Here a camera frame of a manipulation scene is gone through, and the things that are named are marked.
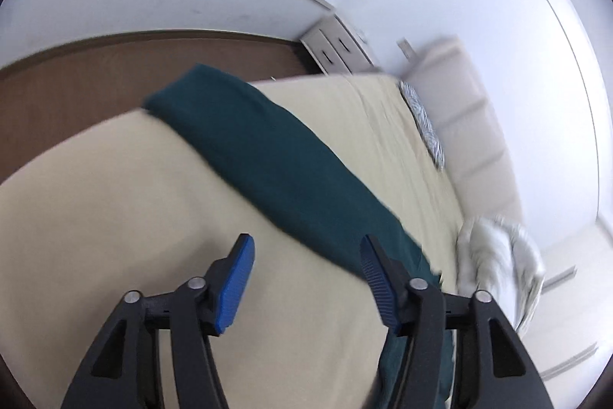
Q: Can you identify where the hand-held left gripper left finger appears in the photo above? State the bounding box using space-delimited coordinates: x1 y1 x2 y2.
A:
60 233 256 409

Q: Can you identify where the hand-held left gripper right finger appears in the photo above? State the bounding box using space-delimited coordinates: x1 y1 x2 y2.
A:
360 234 556 409

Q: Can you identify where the dark teal knit sweater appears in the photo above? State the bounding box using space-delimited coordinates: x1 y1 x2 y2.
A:
144 63 456 409

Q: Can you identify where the white grey folded cloth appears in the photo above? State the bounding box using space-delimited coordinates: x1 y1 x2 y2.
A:
455 215 547 338

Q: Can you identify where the bed with beige sheet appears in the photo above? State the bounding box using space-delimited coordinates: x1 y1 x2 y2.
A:
0 71 467 409

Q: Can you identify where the zebra print pillow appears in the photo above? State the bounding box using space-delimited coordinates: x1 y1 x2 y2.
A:
399 80 446 171

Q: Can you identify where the white padded headboard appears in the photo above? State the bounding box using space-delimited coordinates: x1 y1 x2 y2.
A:
400 34 524 225

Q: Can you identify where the white drawer cabinet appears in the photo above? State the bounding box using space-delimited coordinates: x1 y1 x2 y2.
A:
301 13 377 74

